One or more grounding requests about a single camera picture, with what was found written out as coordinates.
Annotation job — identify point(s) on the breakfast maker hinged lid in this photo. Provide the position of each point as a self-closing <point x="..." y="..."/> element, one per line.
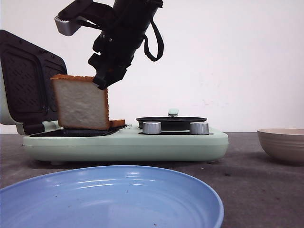
<point x="27" y="99"/>

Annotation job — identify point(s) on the blue ribbed plate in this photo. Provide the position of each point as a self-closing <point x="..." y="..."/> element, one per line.
<point x="123" y="196"/>

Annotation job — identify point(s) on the silver control knob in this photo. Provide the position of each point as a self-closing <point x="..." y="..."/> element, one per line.
<point x="199" y="128"/>
<point x="151" y="127"/>

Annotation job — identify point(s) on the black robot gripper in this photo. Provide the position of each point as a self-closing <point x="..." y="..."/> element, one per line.
<point x="115" y="47"/>

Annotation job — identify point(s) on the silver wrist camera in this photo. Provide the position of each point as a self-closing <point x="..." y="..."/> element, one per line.
<point x="69" y="20"/>

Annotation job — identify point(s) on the mint green breakfast maker base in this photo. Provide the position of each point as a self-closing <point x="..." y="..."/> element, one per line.
<point x="127" y="144"/>

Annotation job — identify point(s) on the white bread slice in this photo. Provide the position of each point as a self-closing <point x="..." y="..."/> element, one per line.
<point x="117" y="123"/>
<point x="80" y="103"/>

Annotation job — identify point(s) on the black round frying pan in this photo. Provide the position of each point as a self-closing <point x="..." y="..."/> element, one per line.
<point x="171" y="123"/>

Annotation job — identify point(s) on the beige ribbed bowl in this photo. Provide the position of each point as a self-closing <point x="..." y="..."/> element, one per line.
<point x="286" y="145"/>

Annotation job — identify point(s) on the left silver control knob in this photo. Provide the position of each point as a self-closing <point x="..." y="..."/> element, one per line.
<point x="151" y="127"/>

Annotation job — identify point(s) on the right silver control knob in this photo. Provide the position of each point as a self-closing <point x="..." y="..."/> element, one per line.
<point x="199" y="128"/>

